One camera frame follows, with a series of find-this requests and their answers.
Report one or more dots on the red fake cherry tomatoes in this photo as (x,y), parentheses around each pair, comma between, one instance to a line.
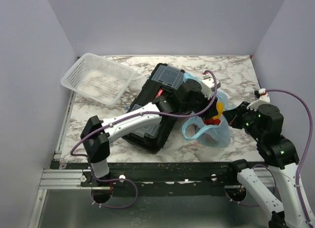
(212,121)

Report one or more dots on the black mounting base rail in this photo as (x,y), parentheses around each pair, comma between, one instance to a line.
(160,179)

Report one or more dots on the white perforated plastic basket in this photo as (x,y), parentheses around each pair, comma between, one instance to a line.
(98,78)

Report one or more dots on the orange fake fruit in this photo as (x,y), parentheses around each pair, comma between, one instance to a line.
(220,109)

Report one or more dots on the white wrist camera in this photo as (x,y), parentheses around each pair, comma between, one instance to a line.
(261,97)
(207,87)

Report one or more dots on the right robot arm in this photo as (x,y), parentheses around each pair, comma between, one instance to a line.
(264,125)

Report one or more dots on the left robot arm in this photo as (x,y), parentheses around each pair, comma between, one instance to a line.
(97,134)

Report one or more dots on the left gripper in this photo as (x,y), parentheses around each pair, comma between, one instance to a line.
(210,111)

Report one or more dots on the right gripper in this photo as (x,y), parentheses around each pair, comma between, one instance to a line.
(233,115)

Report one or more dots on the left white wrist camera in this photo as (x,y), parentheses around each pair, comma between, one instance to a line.
(207,87)

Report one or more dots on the light blue plastic bag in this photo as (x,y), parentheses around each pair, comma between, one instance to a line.
(210,135)

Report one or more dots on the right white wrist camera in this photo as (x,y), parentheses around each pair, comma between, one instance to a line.
(261,97)

